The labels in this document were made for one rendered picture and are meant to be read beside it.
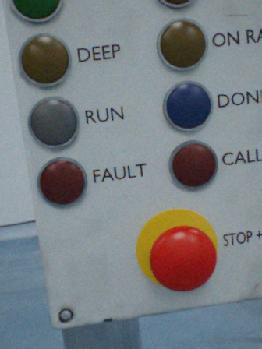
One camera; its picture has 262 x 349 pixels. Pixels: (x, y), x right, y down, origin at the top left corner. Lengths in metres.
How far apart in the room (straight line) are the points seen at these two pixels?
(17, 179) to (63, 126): 3.60
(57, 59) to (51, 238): 0.11
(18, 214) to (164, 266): 3.66
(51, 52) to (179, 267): 0.14
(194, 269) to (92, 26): 0.15
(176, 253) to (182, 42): 0.12
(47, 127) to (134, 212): 0.07
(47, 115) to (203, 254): 0.12
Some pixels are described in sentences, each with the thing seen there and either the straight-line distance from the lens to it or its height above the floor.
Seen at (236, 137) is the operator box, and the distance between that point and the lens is 0.34.
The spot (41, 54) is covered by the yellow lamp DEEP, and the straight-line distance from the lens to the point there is 0.31.
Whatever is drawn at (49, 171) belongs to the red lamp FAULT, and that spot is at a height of 1.05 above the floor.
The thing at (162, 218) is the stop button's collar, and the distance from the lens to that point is 0.34.
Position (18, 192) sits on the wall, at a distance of 3.93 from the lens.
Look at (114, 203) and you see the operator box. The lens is 0.33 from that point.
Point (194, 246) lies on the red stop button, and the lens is 0.32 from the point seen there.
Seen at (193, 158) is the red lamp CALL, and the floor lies 1.05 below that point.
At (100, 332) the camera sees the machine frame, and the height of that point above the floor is 0.91.
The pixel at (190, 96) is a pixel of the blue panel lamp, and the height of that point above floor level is 1.09.
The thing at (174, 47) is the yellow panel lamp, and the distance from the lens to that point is 0.32.
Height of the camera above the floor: 1.11
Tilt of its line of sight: 12 degrees down
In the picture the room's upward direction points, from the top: 7 degrees counter-clockwise
